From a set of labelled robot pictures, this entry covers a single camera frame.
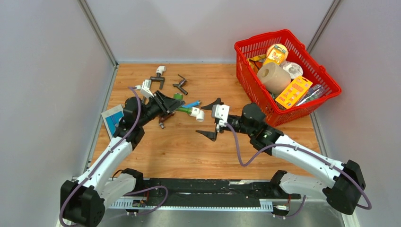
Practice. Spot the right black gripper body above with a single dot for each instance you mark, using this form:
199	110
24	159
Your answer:
235	123

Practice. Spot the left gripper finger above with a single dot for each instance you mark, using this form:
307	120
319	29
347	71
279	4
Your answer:
168	102
171	110

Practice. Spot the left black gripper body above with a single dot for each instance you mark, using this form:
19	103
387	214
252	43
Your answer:
155	108

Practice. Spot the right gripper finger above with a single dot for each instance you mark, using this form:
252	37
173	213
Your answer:
209	107
210	135

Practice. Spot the blue faucet with white elbow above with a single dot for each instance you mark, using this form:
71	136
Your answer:
193	104

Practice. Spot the white plastic elbow fitting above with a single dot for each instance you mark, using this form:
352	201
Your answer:
197	113

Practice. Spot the red plastic shopping basket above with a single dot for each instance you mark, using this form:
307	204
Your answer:
256	91

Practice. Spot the green plastic faucet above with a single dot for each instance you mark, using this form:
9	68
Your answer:
179	96

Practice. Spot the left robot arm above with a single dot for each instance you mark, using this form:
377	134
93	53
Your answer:
85	200

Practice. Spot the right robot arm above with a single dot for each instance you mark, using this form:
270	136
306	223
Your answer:
341	184

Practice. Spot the long grey faucet white elbow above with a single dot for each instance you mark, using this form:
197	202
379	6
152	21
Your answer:
158	78

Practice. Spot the brown plastic faucet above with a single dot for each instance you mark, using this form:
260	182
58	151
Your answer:
163	119

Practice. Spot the small dark grey faucet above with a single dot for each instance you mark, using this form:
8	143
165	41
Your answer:
180	85

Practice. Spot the blue white faucet box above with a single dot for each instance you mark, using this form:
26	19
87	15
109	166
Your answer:
111	119

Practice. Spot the yellow snack bag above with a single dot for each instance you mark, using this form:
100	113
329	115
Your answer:
256	62

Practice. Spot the brown paper roll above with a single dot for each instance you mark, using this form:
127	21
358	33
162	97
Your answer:
274	78

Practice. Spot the orange blister card package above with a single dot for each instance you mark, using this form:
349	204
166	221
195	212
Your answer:
293	93

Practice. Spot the orange sponge package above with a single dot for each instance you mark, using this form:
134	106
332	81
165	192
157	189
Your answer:
274	56

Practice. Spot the yellow round sponge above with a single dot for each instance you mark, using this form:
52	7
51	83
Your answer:
281	49

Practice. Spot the white wrapped paper roll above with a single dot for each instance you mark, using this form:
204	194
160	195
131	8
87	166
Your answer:
294	69

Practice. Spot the clear pack of pens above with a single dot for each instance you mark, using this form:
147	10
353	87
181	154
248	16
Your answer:
312	94

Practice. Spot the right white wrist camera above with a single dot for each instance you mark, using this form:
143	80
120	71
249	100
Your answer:
220	113

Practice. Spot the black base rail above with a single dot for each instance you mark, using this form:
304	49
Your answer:
208	193

